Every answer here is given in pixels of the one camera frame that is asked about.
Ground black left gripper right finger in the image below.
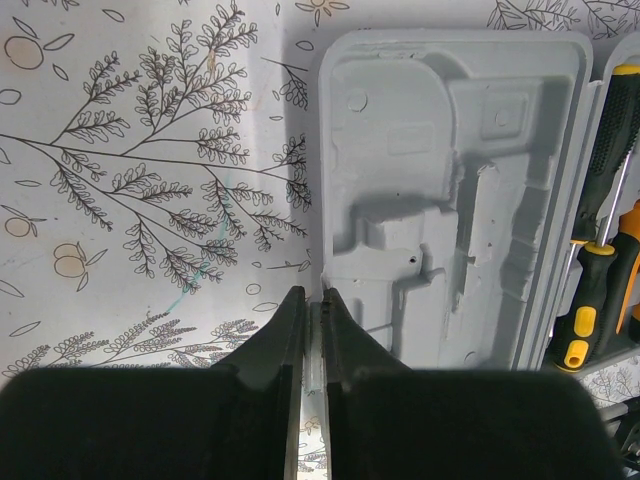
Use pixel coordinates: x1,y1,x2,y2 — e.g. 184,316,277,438
321,288,623,479

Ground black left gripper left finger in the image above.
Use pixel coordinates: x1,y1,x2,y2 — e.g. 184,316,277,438
1,286,305,479

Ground large black yellow screwdriver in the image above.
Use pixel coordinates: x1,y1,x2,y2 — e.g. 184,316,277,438
547,124,640,372

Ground grey plastic tool case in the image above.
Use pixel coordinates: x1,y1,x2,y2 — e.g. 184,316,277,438
309,29,639,370

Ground orange black pliers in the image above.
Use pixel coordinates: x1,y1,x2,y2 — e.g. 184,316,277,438
615,200,639,334

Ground small black yellow screwdriver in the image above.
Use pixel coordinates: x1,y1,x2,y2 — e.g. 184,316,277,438
572,64,639,245

